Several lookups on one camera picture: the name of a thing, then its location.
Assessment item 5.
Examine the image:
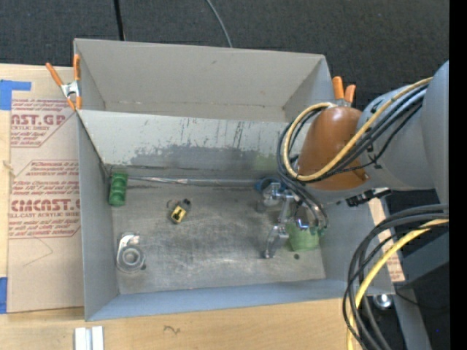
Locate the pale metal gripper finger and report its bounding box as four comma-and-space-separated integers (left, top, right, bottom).
277, 225, 290, 251
263, 226, 281, 260

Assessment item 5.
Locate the grey metal bin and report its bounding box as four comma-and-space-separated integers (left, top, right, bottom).
72, 37, 395, 322

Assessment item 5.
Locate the yellow and black small box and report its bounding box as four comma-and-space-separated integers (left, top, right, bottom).
166, 198, 193, 225

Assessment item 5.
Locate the green ribbed block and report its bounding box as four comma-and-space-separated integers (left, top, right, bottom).
107, 171, 130, 208

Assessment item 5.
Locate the brown cardboard board, red print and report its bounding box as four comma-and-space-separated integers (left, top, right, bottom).
0, 63, 86, 314

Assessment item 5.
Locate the black cylinder on white bracket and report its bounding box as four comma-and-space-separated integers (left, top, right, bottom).
344, 189, 392, 208

